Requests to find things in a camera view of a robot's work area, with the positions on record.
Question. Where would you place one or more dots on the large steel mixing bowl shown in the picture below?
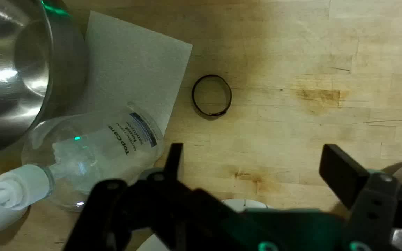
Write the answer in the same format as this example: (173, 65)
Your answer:
(20, 71)

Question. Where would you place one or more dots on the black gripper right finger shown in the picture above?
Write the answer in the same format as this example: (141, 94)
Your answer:
(345, 175)

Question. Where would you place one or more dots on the clear soap pump bottle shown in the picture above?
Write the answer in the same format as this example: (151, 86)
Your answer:
(98, 149)

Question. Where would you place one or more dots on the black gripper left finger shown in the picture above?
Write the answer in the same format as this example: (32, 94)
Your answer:
(173, 161)

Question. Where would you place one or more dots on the white paper sheet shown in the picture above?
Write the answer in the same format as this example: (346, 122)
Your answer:
(136, 71)

